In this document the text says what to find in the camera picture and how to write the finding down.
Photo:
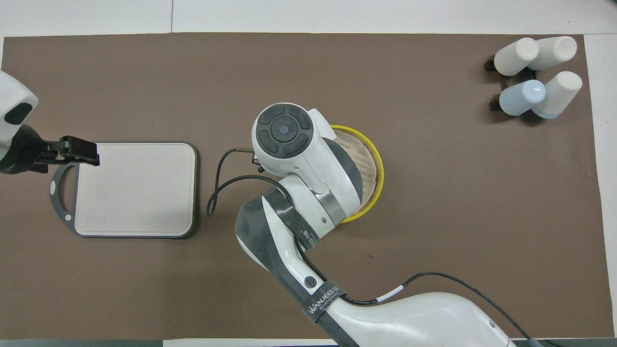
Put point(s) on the grey rimmed cutting board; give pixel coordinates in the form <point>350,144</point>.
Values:
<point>137,188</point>

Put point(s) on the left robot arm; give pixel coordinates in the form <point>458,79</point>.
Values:
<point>12,96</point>

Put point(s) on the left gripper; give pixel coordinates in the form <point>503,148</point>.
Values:
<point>24,149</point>

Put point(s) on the black cup rack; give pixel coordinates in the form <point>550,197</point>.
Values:
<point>495,105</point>

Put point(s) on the light blue cup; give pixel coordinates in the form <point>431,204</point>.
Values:
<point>520,99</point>

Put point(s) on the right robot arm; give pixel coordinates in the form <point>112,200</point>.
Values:
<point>308,164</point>

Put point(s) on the yellow rimmed bamboo steamer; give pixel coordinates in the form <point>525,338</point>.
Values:
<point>371,164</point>

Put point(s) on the white cup with blue rim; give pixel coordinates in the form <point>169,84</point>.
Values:
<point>561,94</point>

